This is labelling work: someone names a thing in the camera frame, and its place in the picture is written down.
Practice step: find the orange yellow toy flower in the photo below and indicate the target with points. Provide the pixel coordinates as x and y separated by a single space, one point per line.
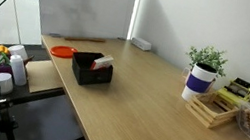
3 50

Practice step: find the white short cup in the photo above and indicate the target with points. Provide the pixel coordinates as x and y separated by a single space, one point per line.
2 81

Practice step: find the white plastic bottle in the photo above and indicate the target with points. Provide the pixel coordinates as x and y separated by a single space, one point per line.
18 70

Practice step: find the orange white snack packet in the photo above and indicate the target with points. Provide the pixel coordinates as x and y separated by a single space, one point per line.
102 62

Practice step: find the white tilted cup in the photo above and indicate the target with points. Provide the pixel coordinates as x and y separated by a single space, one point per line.
19 51

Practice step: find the white rectangular power box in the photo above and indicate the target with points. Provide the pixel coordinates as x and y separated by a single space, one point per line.
141 44

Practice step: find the potted plant white pot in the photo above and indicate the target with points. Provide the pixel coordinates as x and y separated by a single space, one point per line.
197 83

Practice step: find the yellow black toy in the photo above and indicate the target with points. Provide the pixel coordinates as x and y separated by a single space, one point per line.
236 92

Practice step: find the black fabric box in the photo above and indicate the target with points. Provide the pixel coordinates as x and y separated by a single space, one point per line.
92 76

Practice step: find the wooden board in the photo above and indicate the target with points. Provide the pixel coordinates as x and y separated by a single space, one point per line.
41 75

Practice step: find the brown wooden stick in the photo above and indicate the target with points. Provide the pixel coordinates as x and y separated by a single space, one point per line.
84 39

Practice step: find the green potted plant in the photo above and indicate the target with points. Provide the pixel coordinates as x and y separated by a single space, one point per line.
208 58

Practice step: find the wooden slat crate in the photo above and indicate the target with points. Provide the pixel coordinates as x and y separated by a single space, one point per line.
200 109

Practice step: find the orange round plate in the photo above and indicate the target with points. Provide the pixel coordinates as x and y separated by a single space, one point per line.
63 51

